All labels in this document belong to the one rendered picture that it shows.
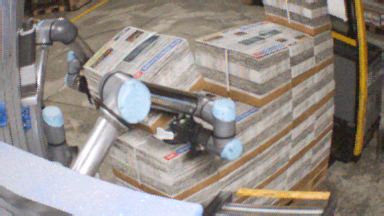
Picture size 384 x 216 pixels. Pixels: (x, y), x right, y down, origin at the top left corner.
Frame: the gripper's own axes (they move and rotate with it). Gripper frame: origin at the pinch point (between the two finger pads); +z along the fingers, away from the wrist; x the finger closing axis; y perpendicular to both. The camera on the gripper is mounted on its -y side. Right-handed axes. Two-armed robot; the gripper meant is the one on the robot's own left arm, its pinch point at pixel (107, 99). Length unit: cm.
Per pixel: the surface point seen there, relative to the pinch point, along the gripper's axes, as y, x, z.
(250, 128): -38, 38, 33
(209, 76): -28, 49, 4
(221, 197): -15, -12, 68
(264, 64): -18, 58, 33
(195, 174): -30.8, 2.7, 35.2
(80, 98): -136, 77, -210
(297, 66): -38, 84, 32
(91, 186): 117, -86, 161
